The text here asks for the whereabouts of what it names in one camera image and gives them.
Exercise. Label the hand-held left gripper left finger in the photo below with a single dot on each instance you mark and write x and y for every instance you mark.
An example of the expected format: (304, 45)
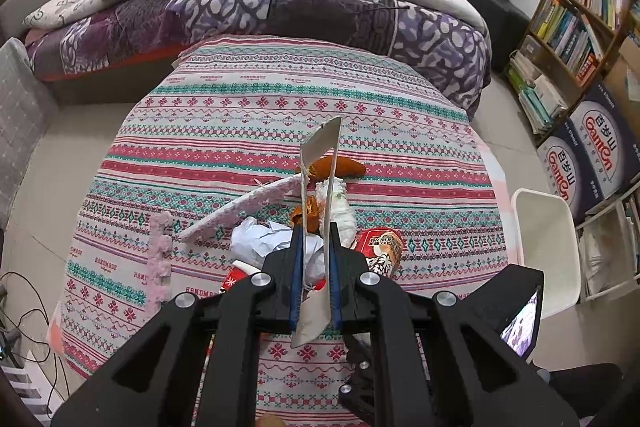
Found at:
(298, 277)

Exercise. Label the red printed drink container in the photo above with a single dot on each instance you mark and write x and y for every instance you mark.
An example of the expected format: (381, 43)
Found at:
(382, 249)

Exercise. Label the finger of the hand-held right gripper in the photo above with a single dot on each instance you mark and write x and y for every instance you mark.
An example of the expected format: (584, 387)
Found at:
(361, 382)

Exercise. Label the striped patterned tablecloth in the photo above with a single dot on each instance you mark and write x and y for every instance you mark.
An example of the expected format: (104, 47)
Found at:
(250, 107)

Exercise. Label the blue water bottle box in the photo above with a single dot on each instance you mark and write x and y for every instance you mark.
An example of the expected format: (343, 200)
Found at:
(562, 172)
(602, 137)

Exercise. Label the grey fabric chair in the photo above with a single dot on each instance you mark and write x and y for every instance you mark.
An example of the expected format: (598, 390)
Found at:
(20, 117)

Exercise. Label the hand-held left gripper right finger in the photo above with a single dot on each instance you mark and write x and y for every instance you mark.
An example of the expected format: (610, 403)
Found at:
(334, 277)

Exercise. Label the orange snack wrapper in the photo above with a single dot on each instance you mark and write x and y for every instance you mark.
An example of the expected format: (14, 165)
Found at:
(345, 168)

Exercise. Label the dark bed base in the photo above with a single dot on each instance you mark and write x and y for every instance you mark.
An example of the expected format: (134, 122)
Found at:
(100, 87)

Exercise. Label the pink knitted strip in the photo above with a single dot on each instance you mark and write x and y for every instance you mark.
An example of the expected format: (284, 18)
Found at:
(159, 257)

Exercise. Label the small orange peel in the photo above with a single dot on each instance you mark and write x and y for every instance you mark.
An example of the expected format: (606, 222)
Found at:
(310, 212)

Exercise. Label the pink flat pad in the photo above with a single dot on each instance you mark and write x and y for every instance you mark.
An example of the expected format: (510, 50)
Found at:
(235, 212)

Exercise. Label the black ottoman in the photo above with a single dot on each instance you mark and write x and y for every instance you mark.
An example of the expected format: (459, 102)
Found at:
(490, 12)

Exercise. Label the white trash bin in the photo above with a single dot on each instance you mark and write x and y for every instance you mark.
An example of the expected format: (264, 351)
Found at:
(545, 247)

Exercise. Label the white plastic net wrapper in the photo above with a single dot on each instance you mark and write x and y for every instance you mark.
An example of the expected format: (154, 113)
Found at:
(342, 207)

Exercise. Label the white paper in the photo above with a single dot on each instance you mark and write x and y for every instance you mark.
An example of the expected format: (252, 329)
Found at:
(265, 247)

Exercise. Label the brown cardboard box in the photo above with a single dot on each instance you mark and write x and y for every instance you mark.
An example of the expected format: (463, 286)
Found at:
(631, 67)

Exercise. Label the stack of flat books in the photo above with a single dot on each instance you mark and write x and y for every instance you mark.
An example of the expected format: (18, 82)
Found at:
(540, 97)

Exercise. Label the silver foil wrapper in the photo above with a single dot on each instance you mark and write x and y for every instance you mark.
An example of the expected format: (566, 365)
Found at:
(320, 147)

